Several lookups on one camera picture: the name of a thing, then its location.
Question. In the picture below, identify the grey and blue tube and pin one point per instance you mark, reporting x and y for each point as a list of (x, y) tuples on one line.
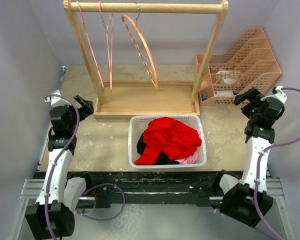
[(204, 96)]

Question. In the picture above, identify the red t shirt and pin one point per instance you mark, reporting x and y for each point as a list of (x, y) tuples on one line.
[(160, 137)]

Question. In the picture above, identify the aluminium rail frame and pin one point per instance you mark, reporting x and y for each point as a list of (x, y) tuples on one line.
[(146, 186)]

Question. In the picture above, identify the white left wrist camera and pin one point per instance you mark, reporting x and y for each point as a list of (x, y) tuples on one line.
[(55, 100)]

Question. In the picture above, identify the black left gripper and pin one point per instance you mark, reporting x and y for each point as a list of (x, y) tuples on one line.
[(86, 108)]

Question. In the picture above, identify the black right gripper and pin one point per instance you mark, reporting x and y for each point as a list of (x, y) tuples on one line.
[(254, 96)]

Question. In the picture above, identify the white box with red logo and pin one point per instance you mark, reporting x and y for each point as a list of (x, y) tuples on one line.
[(223, 93)]

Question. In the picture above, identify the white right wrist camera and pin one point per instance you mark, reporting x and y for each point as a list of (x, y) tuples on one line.
[(277, 93)]

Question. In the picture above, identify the wooden hanger with metal hook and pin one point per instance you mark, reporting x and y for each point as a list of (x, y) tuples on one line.
[(141, 46)]

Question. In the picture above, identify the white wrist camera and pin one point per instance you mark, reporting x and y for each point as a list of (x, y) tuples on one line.
[(277, 93), (55, 100)]

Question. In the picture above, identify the black t shirt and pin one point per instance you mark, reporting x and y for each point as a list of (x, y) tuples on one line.
[(162, 159)]

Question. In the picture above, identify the peach plastic file organizer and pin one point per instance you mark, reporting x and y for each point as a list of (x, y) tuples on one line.
[(248, 63)]

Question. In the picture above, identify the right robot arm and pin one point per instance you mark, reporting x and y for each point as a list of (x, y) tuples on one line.
[(244, 198)]

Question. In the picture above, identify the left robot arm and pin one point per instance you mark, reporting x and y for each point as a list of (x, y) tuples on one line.
[(53, 214)]

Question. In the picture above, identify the wooden clothes rack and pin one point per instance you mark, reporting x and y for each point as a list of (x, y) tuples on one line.
[(135, 98)]

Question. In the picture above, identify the white plastic basket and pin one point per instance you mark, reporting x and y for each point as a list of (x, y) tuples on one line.
[(138, 124)]

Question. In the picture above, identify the pink wire hanger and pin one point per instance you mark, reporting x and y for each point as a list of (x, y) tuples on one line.
[(109, 31), (90, 46)]

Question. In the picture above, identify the pink t shirt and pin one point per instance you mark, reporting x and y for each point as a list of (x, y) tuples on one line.
[(190, 142)]

